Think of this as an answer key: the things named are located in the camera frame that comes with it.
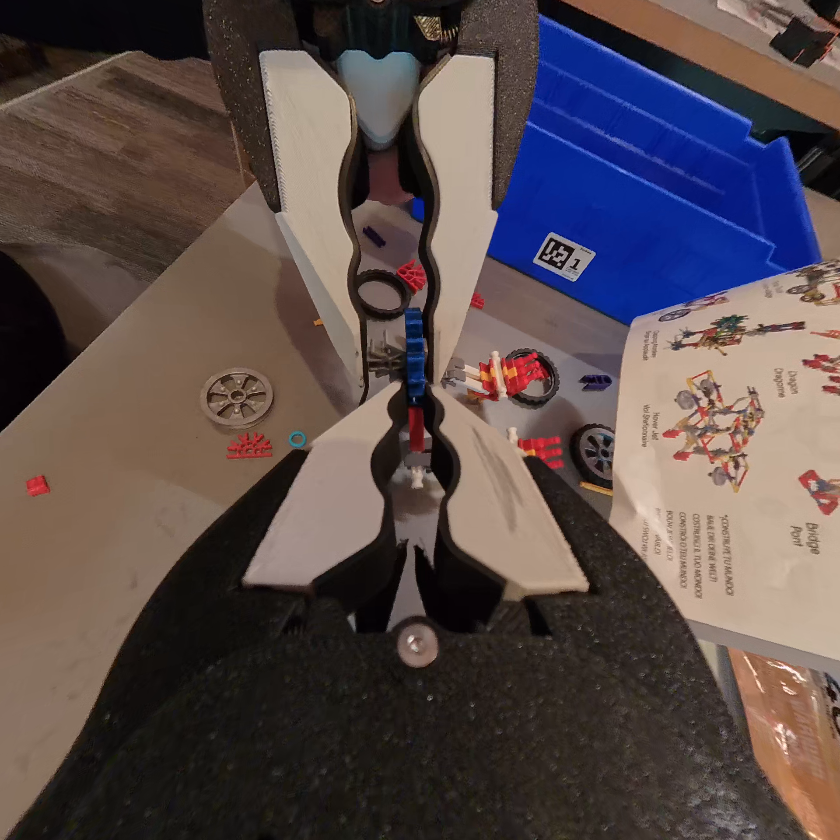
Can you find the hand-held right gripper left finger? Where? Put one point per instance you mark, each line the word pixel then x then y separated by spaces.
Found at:
pixel 315 518

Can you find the red half snowflake connector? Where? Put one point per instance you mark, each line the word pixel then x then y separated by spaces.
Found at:
pixel 249 447

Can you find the black wheel with grey hub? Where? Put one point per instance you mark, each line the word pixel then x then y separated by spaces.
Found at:
pixel 594 453

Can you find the toy models instruction sheet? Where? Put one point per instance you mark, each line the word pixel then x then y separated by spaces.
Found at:
pixel 722 525

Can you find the black device with red trim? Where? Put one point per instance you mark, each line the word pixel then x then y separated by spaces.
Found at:
pixel 804 39

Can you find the long wooden table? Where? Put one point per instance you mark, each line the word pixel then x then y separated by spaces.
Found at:
pixel 689 39

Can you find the person's left forearm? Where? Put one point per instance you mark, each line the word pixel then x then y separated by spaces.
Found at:
pixel 98 19

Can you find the person's left hand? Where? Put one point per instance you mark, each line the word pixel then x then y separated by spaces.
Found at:
pixel 387 174

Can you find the grey spoked pulley wheel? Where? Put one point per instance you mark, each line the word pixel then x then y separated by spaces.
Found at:
pixel 236 399

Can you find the blue snowflake connector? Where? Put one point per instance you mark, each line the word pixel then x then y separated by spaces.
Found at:
pixel 413 348

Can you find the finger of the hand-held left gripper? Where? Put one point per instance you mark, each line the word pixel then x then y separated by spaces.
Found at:
pixel 459 164
pixel 308 164

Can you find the colourful construction toy model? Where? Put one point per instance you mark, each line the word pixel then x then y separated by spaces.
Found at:
pixel 508 374

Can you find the purple connector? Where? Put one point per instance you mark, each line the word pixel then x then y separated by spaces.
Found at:
pixel 596 380
pixel 373 234

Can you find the blue plastic bin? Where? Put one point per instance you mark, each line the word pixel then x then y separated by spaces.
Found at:
pixel 623 197

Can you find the small red clip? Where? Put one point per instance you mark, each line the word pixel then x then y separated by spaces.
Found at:
pixel 37 485

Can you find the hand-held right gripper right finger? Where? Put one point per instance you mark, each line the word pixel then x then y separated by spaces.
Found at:
pixel 512 518

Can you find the brown plastic bag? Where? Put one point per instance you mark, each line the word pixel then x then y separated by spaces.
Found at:
pixel 787 754

